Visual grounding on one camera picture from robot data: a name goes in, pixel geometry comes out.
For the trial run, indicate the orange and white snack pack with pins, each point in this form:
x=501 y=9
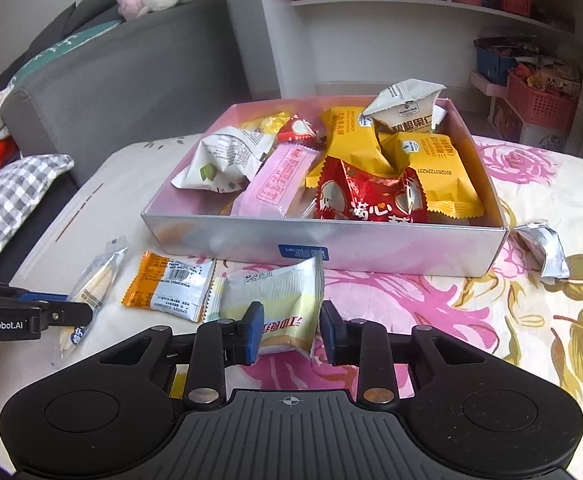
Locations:
x=170 y=286

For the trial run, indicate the grey checkered cushion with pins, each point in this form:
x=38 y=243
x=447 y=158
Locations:
x=23 y=184

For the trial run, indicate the yellow chips snack pack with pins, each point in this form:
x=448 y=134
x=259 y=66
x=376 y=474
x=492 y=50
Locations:
x=269 y=124

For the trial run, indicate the teal patterned cushion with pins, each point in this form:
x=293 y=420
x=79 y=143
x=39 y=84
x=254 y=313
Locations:
x=61 y=48

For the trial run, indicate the white nut snack pack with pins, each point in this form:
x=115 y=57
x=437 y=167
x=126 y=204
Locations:
x=225 y=161

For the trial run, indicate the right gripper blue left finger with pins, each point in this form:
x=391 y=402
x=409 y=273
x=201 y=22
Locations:
x=250 y=332

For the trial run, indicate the small silver foil wrapper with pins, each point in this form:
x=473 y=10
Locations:
x=545 y=245

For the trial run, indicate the floral tablecloth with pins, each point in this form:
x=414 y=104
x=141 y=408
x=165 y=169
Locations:
x=289 y=418

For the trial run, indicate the pink and silver cardboard box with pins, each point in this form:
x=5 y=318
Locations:
x=363 y=237

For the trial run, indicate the pink plastic basket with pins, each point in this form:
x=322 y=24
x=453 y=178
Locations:
x=540 y=108

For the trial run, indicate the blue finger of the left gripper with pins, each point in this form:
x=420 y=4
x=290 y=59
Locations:
x=42 y=296

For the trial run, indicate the blue storage box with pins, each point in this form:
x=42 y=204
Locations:
x=493 y=66

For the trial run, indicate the large red heart snack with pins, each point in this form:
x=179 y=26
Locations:
x=348 y=193

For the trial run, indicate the grey sofa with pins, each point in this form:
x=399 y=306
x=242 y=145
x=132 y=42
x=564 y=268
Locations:
x=168 y=73

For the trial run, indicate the white bookshelf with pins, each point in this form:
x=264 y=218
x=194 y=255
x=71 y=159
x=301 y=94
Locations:
x=362 y=46

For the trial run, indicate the clear rice cracker pack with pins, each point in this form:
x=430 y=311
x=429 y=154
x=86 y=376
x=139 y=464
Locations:
x=92 y=289

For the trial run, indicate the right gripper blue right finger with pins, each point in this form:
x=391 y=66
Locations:
x=341 y=339

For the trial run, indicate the yellow waffle sandwich pack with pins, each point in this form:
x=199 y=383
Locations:
x=351 y=137

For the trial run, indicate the small red heart snack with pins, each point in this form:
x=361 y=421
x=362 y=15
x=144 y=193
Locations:
x=299 y=131

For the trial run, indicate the small red basket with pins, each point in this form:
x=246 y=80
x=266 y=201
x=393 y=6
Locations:
x=518 y=7

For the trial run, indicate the pale green cake pack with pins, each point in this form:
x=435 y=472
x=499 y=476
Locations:
x=291 y=297

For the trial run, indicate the pink wafer snack pack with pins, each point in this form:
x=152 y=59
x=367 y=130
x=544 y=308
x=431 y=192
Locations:
x=271 y=193

